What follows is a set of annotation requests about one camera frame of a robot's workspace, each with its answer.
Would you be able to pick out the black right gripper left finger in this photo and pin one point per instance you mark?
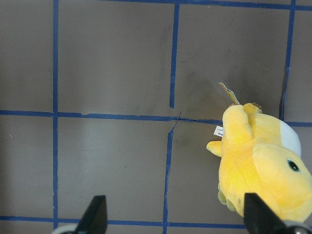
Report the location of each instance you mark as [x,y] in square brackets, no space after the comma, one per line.
[95,218]

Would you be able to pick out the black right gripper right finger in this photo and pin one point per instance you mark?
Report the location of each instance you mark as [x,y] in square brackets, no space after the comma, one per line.
[259,218]

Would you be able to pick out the yellow plush dinosaur toy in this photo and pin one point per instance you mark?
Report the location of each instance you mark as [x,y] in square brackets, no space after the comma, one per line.
[261,154]

